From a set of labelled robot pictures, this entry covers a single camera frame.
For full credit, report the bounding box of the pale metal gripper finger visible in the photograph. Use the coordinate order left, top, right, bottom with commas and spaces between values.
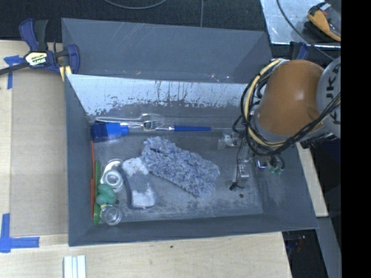
217, 132, 242, 151
231, 155, 251, 191

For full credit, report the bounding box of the blue fluffy cloth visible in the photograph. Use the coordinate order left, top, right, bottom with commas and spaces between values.
140, 136, 221, 198

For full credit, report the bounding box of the clear plastic spoon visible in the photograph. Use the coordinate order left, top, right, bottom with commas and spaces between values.
95, 112, 166, 126

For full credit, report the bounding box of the grey and white cloth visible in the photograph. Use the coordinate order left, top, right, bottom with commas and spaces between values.
117, 156, 159, 210

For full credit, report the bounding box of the grey metal bin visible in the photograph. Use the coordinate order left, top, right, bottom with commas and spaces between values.
60, 17, 320, 247

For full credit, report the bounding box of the blue plastic tube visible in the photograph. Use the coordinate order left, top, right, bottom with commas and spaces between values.
90, 122, 130, 142

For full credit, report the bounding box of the green toy animal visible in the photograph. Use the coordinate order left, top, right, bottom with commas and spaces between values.
96, 183, 118, 206

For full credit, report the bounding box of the green flat stick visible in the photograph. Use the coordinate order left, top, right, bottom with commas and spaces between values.
93, 160, 103, 226

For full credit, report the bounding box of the clear glass jar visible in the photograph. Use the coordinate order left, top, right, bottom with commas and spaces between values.
100, 204, 123, 226

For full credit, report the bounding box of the orange thin stick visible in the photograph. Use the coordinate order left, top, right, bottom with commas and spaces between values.
90, 140, 97, 220

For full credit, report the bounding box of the pale wood flat board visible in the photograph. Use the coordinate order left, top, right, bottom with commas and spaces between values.
9, 67, 70, 237

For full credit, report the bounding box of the blue-handled metal fork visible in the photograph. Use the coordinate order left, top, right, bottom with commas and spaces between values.
143, 120, 213, 133

